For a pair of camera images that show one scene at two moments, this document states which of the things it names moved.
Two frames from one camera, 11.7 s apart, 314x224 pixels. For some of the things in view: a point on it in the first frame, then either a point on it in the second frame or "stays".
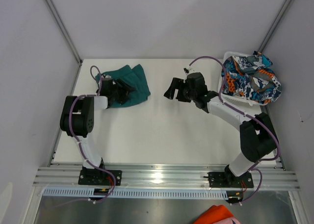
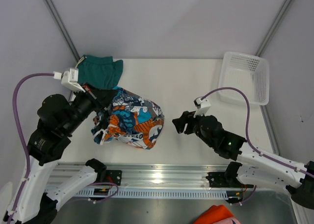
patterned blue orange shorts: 251,76 to 129,119
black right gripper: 179,89 to 190,125
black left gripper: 120,92 to 97,99
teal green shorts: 135,77 to 102,72
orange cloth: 213,213 stays
